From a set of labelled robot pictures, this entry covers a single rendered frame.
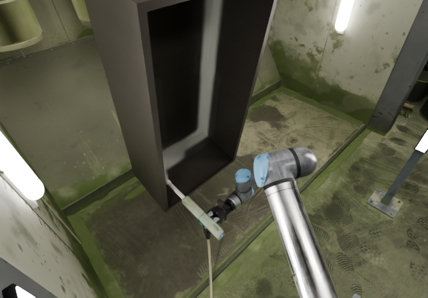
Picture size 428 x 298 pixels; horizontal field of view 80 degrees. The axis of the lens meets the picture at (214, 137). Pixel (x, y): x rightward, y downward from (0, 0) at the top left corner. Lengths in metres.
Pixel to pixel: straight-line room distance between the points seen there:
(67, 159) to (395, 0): 2.83
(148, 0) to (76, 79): 1.65
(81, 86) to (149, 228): 1.23
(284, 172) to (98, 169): 1.68
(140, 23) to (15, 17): 1.25
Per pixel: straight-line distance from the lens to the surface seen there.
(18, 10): 1.92
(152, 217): 2.12
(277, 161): 0.91
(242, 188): 1.51
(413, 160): 2.11
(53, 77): 2.30
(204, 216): 1.43
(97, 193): 2.33
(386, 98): 2.89
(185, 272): 1.88
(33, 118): 2.26
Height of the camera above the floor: 1.79
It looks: 42 degrees down
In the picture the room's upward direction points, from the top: 4 degrees counter-clockwise
